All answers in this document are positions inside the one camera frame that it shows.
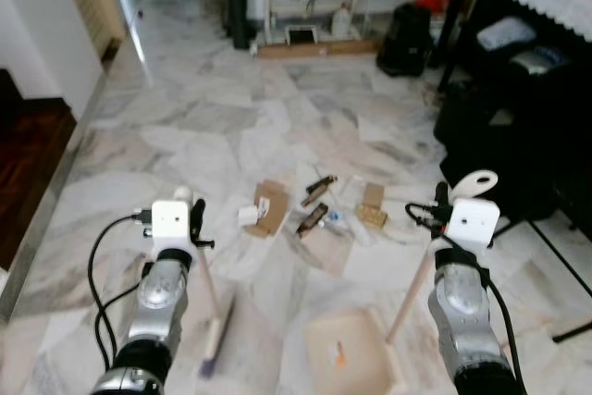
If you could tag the black chair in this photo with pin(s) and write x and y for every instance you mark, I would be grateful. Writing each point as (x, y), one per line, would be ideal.
(518, 145)

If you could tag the small cardboard box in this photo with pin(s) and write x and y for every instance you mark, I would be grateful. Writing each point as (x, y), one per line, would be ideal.
(373, 201)

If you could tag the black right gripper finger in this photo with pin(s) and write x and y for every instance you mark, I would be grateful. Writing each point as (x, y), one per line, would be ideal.
(442, 198)

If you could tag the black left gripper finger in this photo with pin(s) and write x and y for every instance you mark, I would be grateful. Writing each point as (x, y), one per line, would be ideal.
(197, 213)

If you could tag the white plastic bottle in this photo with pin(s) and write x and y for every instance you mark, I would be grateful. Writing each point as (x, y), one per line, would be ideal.
(343, 25)

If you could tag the red cloth item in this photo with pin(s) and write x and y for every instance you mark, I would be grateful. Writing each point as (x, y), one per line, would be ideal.
(435, 2)

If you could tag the small blue plastic scrap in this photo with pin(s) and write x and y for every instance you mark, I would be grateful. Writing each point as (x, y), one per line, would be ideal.
(339, 222)

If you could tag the light brown snack wrapper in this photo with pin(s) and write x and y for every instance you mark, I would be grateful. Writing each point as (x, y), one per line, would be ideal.
(319, 190)

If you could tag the wooden base plank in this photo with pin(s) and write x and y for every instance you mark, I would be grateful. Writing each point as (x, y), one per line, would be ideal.
(314, 47)

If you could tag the black table frame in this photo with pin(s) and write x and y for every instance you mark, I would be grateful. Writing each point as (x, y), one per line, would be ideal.
(453, 34)

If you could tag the grey blue bag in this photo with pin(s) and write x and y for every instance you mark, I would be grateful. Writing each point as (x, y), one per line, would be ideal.
(505, 34)

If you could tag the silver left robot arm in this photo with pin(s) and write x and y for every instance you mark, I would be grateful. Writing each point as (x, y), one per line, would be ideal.
(157, 302)

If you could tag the tall black cylinder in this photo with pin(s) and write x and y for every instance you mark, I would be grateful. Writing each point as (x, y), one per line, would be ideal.
(239, 6)

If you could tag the white crumpled paper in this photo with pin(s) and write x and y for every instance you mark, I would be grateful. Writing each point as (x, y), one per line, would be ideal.
(250, 216)

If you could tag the flat brown cardboard piece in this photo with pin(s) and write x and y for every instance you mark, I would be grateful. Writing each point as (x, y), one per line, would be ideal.
(275, 203)

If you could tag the white packet orange mark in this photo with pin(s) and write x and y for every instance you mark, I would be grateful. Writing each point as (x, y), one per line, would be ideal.
(339, 354)

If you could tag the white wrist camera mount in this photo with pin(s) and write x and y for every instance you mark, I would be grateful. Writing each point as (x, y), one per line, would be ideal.
(172, 222)
(474, 222)

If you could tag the black bag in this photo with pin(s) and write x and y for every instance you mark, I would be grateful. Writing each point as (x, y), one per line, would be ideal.
(407, 43)

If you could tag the dark wooden staircase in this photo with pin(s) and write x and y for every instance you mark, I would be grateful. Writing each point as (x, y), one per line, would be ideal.
(28, 164)

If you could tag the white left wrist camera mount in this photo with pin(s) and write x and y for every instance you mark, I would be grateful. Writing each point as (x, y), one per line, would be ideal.
(172, 222)

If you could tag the shiny silver bag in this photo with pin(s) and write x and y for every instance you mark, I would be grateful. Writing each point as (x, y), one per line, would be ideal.
(541, 60)

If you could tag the small dark picture frame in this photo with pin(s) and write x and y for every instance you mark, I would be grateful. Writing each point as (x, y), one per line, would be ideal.
(302, 36)

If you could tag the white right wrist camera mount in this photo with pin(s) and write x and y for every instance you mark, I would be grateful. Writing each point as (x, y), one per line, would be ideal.
(474, 222)

